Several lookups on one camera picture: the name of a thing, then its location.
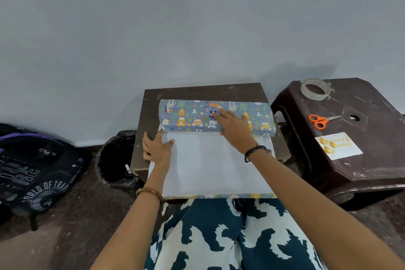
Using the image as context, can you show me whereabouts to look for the person's left hand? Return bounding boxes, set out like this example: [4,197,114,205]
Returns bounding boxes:
[142,130,175,170]

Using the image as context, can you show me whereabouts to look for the black trash bin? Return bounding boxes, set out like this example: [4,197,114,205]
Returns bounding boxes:
[94,130,145,191]

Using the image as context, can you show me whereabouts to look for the person's right forearm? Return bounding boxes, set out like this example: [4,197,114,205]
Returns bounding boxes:
[245,146,405,270]

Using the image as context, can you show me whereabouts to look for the blue animal-print wrapping paper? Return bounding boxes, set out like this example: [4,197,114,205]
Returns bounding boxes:
[147,99,278,200]

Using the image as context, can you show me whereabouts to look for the white card with gold stickers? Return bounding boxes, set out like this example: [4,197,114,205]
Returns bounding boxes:
[314,132,364,161]

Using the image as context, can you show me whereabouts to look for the brown beaded bracelet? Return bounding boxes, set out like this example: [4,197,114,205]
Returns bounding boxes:
[135,186,164,203]

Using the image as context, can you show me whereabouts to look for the person's left forearm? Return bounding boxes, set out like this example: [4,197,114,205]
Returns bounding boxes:
[90,165,168,270]

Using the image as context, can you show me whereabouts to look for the small brown wooden table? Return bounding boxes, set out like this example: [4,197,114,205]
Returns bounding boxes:
[130,82,293,172]

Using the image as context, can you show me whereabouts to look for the clear tape roll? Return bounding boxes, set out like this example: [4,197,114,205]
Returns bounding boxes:
[300,78,335,101]

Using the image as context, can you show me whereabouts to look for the orange handled scissors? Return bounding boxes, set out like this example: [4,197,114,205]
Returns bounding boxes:
[308,114,342,130]

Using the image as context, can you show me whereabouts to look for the black cord bracelet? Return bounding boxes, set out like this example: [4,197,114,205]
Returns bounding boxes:
[243,144,272,163]

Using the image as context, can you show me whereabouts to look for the person's right hand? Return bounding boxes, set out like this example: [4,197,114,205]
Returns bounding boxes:
[210,108,260,155]

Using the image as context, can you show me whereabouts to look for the teal white patterned trousers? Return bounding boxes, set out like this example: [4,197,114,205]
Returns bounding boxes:
[144,197,328,270]

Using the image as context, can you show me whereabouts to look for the brown plastic stool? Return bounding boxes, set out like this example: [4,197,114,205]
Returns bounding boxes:
[270,77,405,205]

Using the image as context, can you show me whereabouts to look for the black purple backpack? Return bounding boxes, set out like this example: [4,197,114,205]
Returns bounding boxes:
[0,122,84,232]

